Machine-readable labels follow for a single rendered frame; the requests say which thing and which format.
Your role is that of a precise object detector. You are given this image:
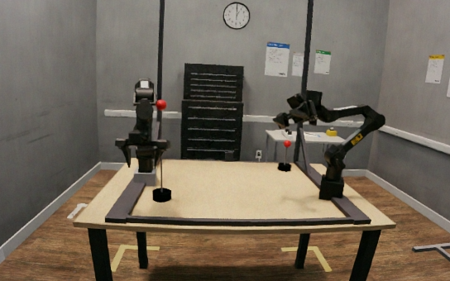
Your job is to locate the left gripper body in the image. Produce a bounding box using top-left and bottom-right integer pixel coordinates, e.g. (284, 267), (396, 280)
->
(279, 100), (316, 129)

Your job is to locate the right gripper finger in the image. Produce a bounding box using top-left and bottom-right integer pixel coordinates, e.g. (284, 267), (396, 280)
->
(118, 147), (132, 168)
(154, 148), (166, 169)

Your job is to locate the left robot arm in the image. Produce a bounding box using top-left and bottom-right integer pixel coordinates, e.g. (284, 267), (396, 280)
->
(287, 90), (385, 183)

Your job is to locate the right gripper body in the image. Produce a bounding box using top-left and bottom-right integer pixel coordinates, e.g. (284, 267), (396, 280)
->
(115, 122), (170, 149)

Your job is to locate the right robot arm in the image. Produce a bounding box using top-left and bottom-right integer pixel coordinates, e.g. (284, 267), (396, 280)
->
(128, 78), (157, 173)

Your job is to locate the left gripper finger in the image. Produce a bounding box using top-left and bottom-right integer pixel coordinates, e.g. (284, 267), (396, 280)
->
(289, 102), (310, 118)
(272, 113), (285, 128)

